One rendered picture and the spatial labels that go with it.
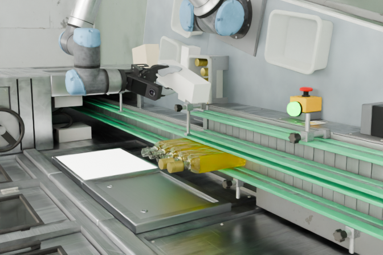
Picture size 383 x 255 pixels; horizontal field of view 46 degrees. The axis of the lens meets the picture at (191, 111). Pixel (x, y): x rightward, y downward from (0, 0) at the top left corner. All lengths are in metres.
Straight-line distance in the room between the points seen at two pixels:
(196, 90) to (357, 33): 0.48
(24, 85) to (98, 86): 1.02
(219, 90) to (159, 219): 0.65
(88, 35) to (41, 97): 1.08
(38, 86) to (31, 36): 2.83
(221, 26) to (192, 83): 0.22
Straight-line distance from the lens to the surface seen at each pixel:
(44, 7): 5.20
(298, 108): 1.41
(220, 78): 1.81
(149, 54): 2.30
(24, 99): 2.34
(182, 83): 1.43
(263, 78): 1.66
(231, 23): 1.50
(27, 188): 1.90
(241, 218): 1.50
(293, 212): 1.44
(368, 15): 2.06
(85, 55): 1.32
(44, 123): 2.38
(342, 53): 1.41
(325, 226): 1.36
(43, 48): 5.18
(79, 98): 2.52
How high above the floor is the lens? 1.83
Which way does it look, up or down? 31 degrees down
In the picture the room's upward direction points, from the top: 96 degrees counter-clockwise
